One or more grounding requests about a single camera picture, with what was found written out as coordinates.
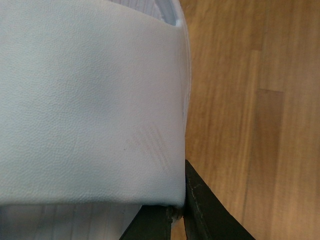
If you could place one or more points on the light blue slide sandal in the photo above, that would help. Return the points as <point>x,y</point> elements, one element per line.
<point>94,99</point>

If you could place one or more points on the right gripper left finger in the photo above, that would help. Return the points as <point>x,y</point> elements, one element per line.
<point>152,222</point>

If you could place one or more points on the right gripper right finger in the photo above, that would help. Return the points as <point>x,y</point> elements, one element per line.
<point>205,218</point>

